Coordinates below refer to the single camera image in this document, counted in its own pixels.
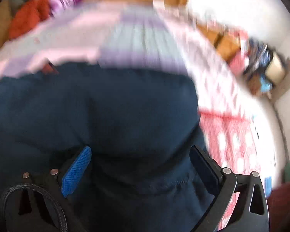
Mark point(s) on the purple pink patchwork bed quilt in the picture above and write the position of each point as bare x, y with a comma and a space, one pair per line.
140, 41

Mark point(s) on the dark navy jacket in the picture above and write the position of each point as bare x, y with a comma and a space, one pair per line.
111, 125

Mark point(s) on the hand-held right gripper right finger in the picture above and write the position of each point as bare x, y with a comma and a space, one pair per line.
205, 168

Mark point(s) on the orange red quilted jacket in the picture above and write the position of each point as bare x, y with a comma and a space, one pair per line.
26, 17

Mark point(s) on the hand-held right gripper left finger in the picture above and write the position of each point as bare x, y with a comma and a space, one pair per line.
76, 171

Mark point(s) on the pile of colourful clutter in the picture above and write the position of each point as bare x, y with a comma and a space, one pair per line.
258, 60

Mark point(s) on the wooden nightstand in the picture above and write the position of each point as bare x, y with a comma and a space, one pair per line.
226, 43

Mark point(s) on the purple floral pillow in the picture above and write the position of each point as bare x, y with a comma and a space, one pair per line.
64, 0

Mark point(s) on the red white patterned blanket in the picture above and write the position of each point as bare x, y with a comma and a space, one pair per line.
234, 145

